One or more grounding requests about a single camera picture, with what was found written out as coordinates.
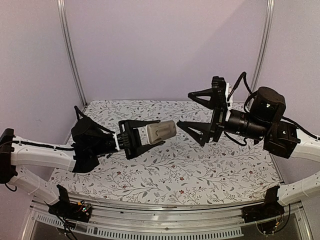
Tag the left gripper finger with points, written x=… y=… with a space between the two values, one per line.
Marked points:
x=136 y=151
x=135 y=124

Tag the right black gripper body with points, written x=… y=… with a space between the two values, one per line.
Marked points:
x=218 y=117

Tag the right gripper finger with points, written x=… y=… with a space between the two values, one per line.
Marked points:
x=203 y=97
x=201 y=132

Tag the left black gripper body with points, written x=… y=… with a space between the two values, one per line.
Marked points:
x=130 y=141

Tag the white remote control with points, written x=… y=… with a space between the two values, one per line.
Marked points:
x=161 y=131

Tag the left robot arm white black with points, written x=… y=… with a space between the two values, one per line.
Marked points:
x=90 y=141

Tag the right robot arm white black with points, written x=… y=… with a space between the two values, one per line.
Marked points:
x=263 y=122

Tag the floral patterned table mat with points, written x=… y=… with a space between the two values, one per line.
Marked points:
x=180 y=172

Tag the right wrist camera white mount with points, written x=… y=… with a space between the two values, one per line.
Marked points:
x=228 y=96

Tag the front aluminium rail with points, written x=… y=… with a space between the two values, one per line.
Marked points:
x=121 y=220

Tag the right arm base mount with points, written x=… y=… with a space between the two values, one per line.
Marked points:
x=268 y=209

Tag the right aluminium frame post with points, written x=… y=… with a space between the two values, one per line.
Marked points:
x=263 y=44

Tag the aluminium frame post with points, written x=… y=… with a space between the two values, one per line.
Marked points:
x=61 y=7
x=263 y=44

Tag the left aluminium frame post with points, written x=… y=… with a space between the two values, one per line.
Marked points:
x=61 y=7

